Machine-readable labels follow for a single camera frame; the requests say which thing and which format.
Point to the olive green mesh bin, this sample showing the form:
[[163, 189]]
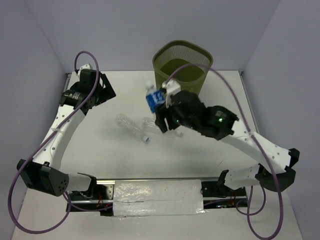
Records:
[[178, 53]]

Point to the large clear plastic bottle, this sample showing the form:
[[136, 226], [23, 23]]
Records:
[[148, 125]]

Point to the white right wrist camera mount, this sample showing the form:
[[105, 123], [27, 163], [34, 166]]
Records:
[[171, 88]]

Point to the clear bottle with blue cap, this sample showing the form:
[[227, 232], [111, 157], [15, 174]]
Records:
[[131, 128]]

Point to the metal base rail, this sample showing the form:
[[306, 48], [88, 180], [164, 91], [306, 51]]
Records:
[[102, 200]]

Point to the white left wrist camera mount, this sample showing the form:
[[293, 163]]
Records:
[[86, 66]]

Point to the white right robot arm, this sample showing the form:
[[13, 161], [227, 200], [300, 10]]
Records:
[[274, 165]]

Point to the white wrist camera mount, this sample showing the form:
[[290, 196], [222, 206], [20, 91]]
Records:
[[171, 88], [86, 66]]

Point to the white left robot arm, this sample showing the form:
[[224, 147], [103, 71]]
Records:
[[43, 173]]

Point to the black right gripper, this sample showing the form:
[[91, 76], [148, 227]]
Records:
[[160, 111]]

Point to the blue label plastic bottle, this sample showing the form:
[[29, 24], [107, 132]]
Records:
[[154, 97]]

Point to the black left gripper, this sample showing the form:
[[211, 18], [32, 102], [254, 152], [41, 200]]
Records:
[[108, 93]]

